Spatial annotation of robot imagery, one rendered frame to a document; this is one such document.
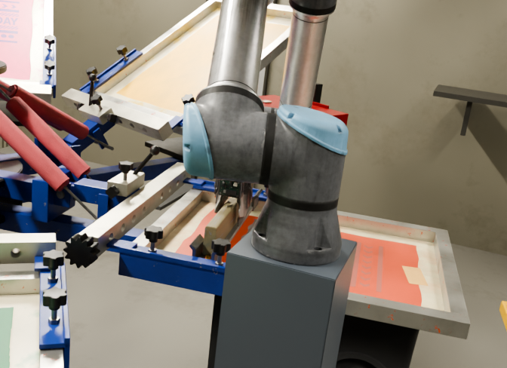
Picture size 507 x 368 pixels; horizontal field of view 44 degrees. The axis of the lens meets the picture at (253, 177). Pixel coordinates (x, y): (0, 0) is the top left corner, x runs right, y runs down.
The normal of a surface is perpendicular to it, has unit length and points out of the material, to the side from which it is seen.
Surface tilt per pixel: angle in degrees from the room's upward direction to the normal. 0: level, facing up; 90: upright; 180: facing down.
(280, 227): 72
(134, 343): 0
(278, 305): 90
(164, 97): 32
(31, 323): 0
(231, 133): 59
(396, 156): 90
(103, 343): 0
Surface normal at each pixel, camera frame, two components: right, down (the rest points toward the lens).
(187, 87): -0.25, -0.73
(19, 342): 0.11, -0.95
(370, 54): -0.34, 0.23
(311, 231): 0.21, 0.00
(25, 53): 0.26, -0.65
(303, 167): -0.06, 0.31
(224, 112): -0.01, -0.50
